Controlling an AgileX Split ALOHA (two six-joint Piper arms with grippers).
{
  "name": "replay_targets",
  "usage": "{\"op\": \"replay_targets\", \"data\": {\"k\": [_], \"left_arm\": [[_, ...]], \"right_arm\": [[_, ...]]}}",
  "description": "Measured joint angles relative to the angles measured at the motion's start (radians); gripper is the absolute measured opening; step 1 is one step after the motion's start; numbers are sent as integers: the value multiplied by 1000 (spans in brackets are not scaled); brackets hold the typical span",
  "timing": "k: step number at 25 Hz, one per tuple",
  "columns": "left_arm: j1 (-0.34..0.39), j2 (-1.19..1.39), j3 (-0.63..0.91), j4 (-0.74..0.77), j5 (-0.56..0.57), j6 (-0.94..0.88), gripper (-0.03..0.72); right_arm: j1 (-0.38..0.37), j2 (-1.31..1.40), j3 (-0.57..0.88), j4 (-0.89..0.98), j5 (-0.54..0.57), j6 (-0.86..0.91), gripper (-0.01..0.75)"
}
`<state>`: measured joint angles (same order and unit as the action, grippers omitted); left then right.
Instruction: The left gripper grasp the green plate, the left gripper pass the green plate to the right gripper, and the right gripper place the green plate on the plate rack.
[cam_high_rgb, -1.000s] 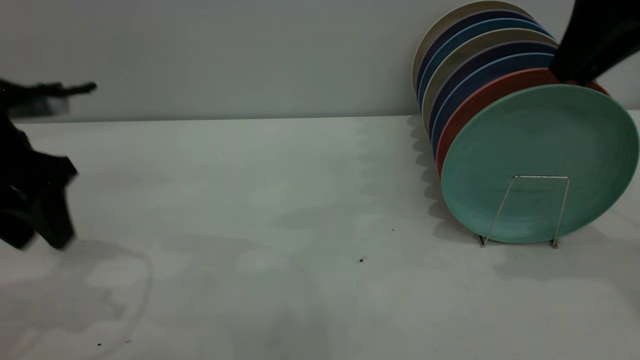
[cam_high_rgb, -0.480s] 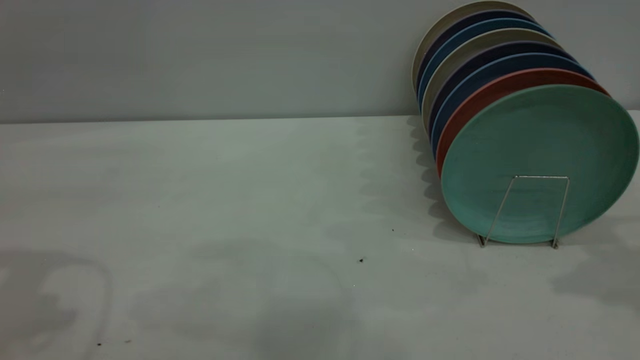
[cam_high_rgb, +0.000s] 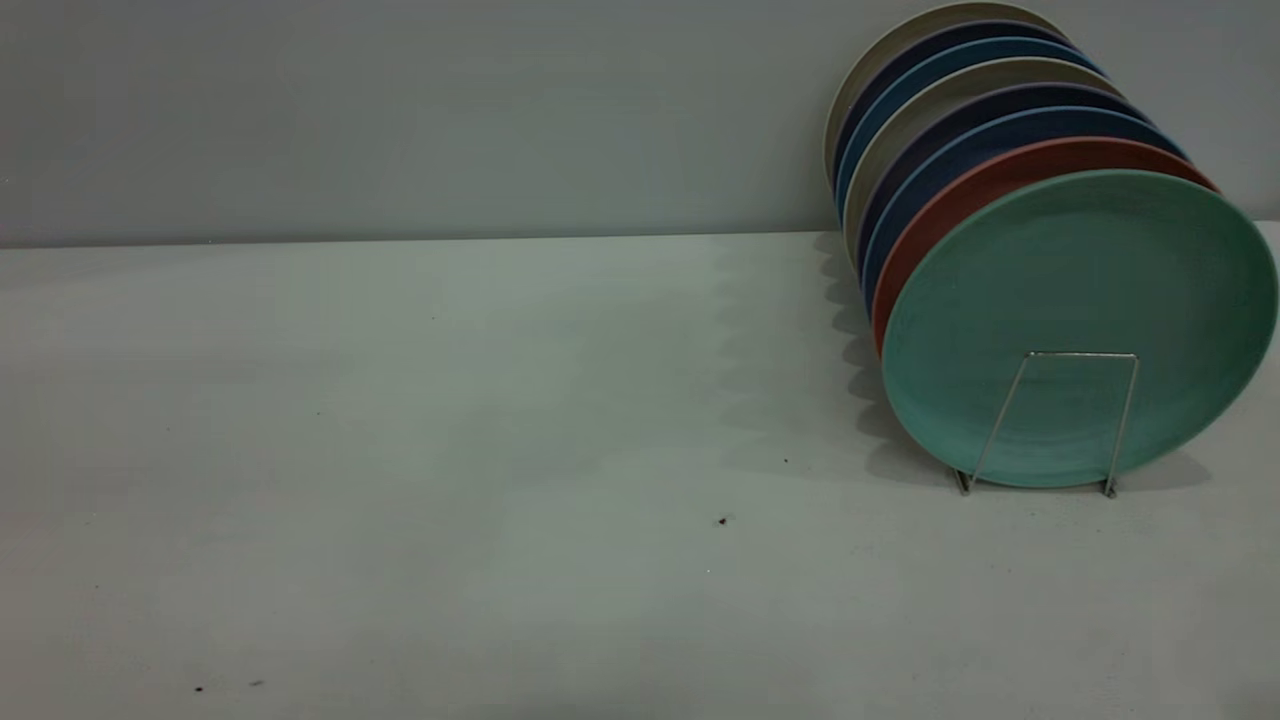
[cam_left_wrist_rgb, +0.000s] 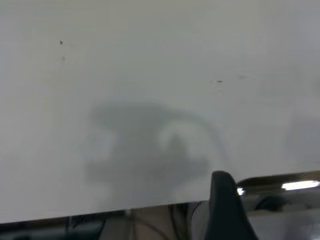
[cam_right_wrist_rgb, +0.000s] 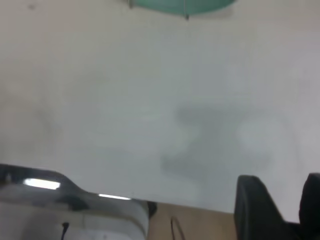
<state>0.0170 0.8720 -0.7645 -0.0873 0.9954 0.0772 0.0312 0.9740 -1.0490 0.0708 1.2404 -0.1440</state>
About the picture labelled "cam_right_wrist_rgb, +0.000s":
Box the thin dark floor cable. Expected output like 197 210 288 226
170 216 187 240

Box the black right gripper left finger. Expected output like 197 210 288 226
234 174 301 240

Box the short black cable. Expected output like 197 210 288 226
61 221 70 240

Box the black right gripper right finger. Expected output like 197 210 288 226
298 172 320 240

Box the green round plate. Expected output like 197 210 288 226
129 0 238 17

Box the grey black robot arm base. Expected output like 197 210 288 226
0 163 158 240

